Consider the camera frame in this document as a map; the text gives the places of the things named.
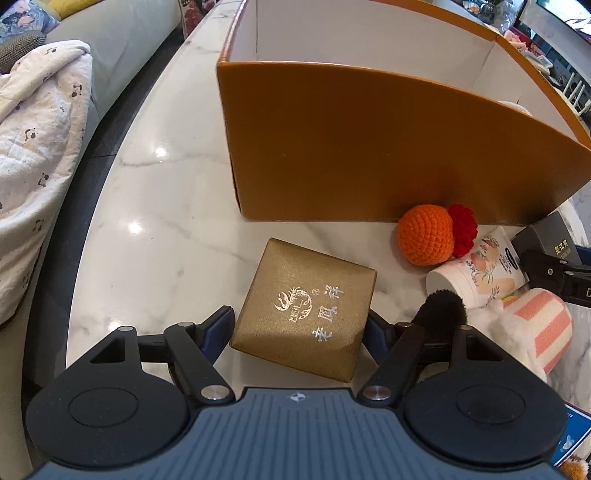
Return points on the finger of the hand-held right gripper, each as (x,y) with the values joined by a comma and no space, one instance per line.
(545,272)

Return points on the black makeup brush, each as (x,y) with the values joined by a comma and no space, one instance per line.
(441,314)

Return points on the gold square gift box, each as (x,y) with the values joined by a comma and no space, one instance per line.
(300,304)

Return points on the blue floral pillow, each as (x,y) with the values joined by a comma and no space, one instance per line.
(23,14)

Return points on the white printed blanket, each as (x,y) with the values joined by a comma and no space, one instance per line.
(37,161)

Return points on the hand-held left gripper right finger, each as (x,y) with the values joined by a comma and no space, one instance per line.
(376,333)

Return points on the large orange cardboard box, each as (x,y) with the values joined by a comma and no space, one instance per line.
(346,138)

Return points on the dark tweed pillow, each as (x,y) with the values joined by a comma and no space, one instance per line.
(21,50)

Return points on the orange crochet ball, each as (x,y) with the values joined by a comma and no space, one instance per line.
(425,233)

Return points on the yellow pillow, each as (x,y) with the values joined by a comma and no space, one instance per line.
(64,4)

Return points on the red crochet ball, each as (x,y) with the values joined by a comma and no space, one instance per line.
(465,226)

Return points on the white tube with peach print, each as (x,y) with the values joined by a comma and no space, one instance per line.
(466,277)

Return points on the pink striped plush toy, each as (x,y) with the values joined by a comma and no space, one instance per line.
(540,332)

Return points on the grey sofa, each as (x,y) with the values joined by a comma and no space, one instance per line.
(129,41)

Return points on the blue card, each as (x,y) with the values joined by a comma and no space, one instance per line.
(572,434)

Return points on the brown bear plush toy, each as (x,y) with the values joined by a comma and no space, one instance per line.
(579,470)

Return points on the white chair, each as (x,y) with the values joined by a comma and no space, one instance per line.
(575,92)

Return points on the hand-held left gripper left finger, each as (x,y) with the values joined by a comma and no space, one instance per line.
(220,325)

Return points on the black box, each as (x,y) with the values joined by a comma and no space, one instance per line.
(545,235)

